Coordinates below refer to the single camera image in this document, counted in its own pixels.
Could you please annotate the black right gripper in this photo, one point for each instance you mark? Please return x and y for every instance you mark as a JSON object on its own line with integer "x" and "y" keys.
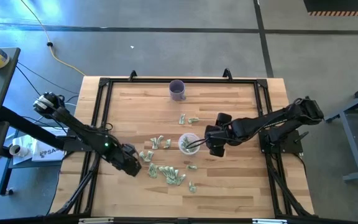
{"x": 217, "y": 133}

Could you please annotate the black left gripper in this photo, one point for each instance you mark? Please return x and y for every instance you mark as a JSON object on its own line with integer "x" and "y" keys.
{"x": 127, "y": 160}

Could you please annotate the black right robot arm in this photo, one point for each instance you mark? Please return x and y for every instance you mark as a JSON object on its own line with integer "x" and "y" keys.
{"x": 259, "y": 123}

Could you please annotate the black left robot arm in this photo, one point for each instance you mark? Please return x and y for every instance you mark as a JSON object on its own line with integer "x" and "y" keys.
{"x": 73, "y": 124}

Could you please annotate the clear plastic cup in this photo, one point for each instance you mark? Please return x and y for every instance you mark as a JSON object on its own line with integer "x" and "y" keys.
{"x": 180, "y": 146}

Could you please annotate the lavender ceramic mug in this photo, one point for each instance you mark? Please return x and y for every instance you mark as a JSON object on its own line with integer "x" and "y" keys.
{"x": 176, "y": 91}

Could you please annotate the white printed bag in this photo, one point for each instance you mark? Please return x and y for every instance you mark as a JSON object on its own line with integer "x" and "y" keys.
{"x": 48, "y": 152}

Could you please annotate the black diagonal beam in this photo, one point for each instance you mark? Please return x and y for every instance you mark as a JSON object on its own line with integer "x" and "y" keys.
{"x": 26, "y": 126}

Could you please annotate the white tape roll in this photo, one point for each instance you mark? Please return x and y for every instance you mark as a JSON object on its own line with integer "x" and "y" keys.
{"x": 17, "y": 150}

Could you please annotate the grey metal table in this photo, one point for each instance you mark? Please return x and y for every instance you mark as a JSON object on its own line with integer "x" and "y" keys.
{"x": 348, "y": 140}

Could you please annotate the black hazard-striped floor mat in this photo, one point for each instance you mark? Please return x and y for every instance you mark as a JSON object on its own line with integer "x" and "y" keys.
{"x": 337, "y": 5}

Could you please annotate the black aluminium table frame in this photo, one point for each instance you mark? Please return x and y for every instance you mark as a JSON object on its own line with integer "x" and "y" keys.
{"x": 213, "y": 81}

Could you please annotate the silver frame bracket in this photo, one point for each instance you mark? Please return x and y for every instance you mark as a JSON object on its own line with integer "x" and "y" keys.
{"x": 269, "y": 221}
{"x": 95, "y": 221}

